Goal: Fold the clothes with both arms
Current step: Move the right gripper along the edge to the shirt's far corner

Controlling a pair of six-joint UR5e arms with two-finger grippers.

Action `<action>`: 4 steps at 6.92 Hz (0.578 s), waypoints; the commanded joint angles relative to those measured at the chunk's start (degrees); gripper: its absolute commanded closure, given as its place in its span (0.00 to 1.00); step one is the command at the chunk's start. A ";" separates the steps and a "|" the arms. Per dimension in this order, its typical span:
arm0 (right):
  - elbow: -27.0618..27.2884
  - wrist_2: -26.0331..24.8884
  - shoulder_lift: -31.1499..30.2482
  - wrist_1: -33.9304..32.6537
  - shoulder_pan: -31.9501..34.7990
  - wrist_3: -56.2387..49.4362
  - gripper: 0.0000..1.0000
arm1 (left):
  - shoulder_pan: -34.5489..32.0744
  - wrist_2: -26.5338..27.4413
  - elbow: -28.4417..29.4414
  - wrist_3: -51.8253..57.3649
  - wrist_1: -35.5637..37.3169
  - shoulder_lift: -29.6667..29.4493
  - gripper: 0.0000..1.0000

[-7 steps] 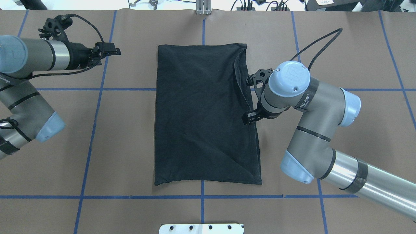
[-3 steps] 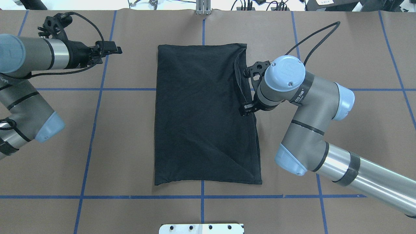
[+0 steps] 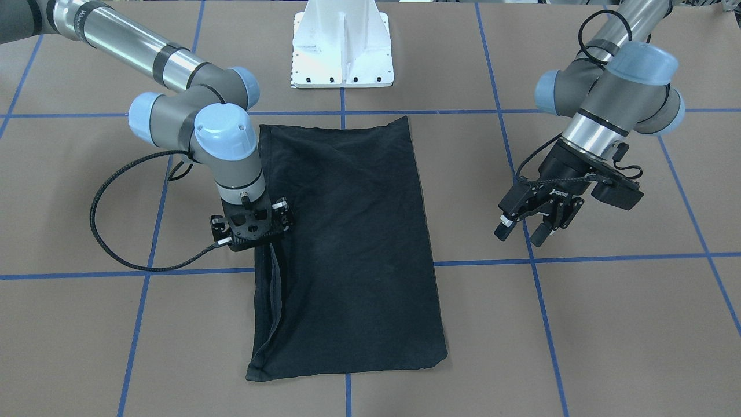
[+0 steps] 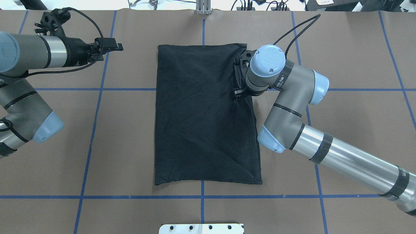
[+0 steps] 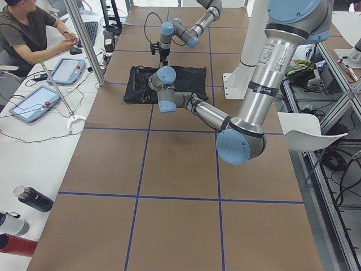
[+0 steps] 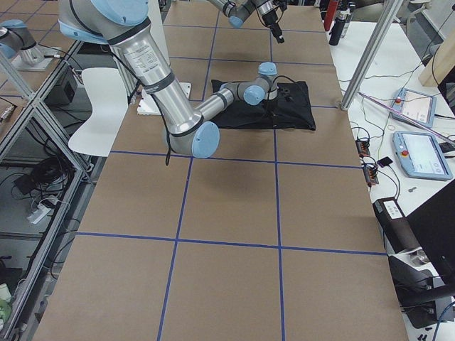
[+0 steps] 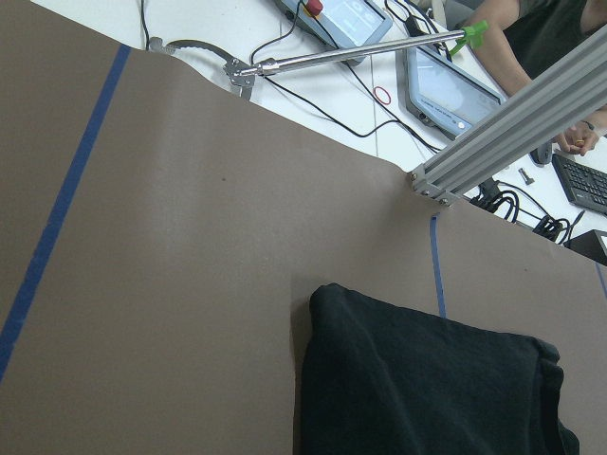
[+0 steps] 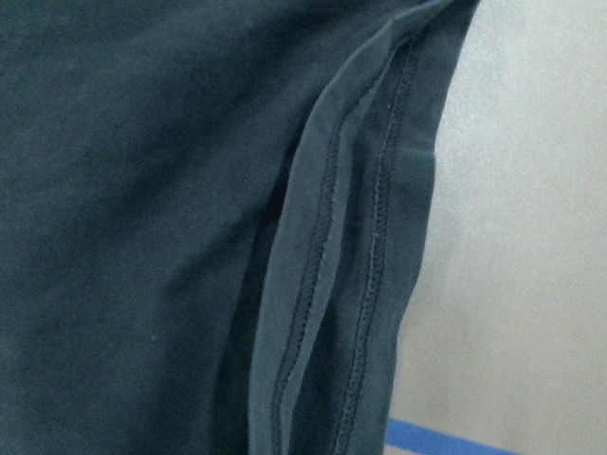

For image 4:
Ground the aluminium frame post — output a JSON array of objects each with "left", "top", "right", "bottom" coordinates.
[{"left": 195, "top": 0, "right": 212, "bottom": 15}]

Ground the black t-shirt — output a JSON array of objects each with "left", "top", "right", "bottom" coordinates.
[{"left": 154, "top": 43, "right": 263, "bottom": 186}]

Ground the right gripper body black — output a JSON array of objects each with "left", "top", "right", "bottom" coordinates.
[{"left": 233, "top": 49, "right": 258, "bottom": 100}]

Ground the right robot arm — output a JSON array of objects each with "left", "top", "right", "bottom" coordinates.
[{"left": 233, "top": 45, "right": 416, "bottom": 216}]

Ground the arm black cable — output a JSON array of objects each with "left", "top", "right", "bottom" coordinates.
[
  {"left": 272, "top": 14, "right": 321, "bottom": 60},
  {"left": 26, "top": 7, "right": 105, "bottom": 77}
]

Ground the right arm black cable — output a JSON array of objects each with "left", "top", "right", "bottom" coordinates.
[{"left": 272, "top": 14, "right": 321, "bottom": 60}]

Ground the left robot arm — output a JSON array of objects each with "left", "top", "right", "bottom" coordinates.
[{"left": 0, "top": 7, "right": 123, "bottom": 158}]

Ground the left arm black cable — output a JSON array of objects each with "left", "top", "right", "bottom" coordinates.
[{"left": 26, "top": 7, "right": 105, "bottom": 77}]

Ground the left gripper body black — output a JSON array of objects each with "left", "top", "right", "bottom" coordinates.
[{"left": 34, "top": 9, "right": 124, "bottom": 68}]

